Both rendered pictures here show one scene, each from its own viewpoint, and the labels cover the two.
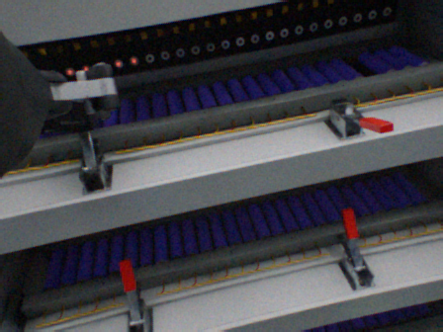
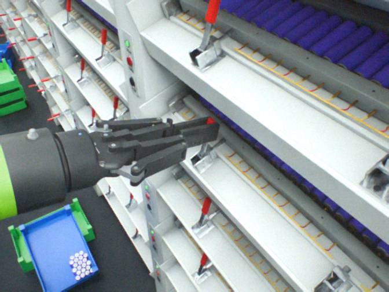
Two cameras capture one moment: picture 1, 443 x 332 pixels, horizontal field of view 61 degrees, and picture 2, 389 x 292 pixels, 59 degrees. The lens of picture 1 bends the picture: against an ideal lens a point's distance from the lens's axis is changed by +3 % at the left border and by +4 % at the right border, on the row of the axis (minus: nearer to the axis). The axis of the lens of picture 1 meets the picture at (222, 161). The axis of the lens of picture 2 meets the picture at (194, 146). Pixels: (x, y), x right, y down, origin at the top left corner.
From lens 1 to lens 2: 40 cm
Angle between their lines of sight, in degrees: 57
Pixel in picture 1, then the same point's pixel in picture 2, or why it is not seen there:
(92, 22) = (215, 103)
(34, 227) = not seen: hidden behind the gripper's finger
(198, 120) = (270, 179)
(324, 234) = not seen: outside the picture
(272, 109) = (315, 221)
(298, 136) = (301, 255)
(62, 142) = not seen: hidden behind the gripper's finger
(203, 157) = (248, 203)
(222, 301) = (235, 263)
